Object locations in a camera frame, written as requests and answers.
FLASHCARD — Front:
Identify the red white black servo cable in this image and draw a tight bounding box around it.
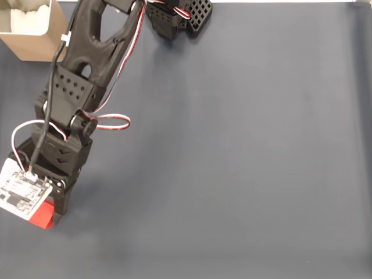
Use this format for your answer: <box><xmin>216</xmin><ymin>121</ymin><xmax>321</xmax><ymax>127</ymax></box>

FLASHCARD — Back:
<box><xmin>11</xmin><ymin>119</ymin><xmax>70</xmax><ymax>173</ymax></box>
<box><xmin>74</xmin><ymin>0</ymin><xmax>149</xmax><ymax>131</ymax></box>

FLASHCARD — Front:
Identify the white padding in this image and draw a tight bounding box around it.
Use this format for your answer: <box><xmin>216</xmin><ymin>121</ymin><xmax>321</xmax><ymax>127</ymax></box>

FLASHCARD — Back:
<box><xmin>10</xmin><ymin>3</ymin><xmax>51</xmax><ymax>36</ymax></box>

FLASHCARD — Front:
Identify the red cube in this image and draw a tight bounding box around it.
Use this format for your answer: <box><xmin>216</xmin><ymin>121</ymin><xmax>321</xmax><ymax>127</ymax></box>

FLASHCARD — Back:
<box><xmin>28</xmin><ymin>200</ymin><xmax>55</xmax><ymax>230</ymax></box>

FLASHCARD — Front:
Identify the white camera circuit board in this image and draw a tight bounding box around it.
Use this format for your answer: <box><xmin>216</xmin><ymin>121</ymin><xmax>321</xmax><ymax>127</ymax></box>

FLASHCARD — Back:
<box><xmin>0</xmin><ymin>158</ymin><xmax>53</xmax><ymax>221</ymax></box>

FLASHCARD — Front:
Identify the black camera cable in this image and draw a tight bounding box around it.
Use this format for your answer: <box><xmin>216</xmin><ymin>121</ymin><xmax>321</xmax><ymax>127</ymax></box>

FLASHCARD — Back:
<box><xmin>28</xmin><ymin>34</ymin><xmax>70</xmax><ymax>173</ymax></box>

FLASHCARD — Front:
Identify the tan cardboard box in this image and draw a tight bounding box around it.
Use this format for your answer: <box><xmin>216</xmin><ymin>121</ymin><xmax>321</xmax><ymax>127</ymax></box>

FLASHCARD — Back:
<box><xmin>0</xmin><ymin>0</ymin><xmax>70</xmax><ymax>63</ymax></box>

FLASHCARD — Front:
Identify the dark blue table mat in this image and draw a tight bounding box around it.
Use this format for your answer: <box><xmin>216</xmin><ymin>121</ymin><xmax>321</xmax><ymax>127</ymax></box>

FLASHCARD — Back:
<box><xmin>0</xmin><ymin>1</ymin><xmax>372</xmax><ymax>279</ymax></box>

